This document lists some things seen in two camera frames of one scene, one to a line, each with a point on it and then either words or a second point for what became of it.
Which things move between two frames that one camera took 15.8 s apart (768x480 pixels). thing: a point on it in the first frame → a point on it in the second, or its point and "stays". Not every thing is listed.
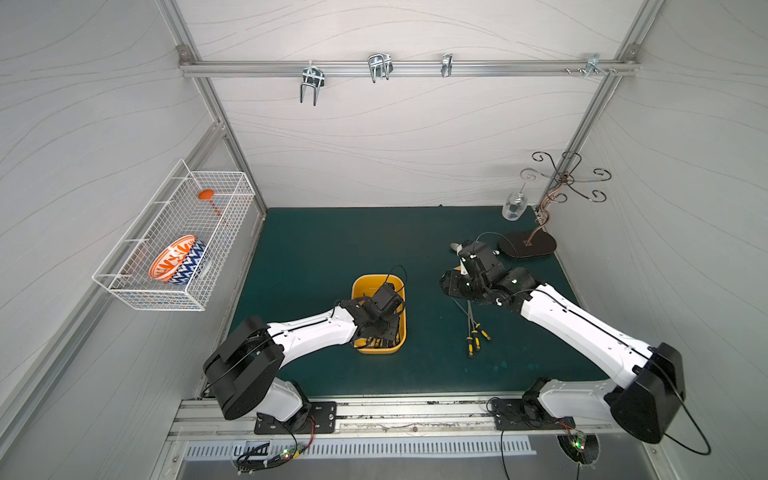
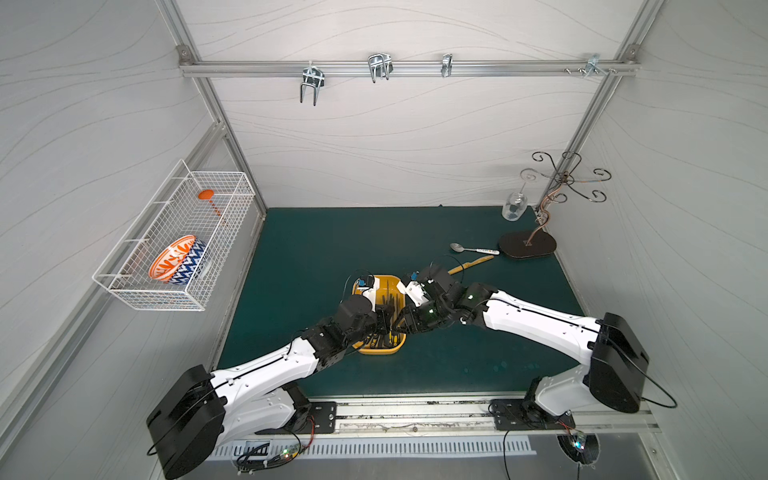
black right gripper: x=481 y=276 → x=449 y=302
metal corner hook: x=593 y=64 stays
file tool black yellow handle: x=371 y=342 stays
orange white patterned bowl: x=171 y=257 stays
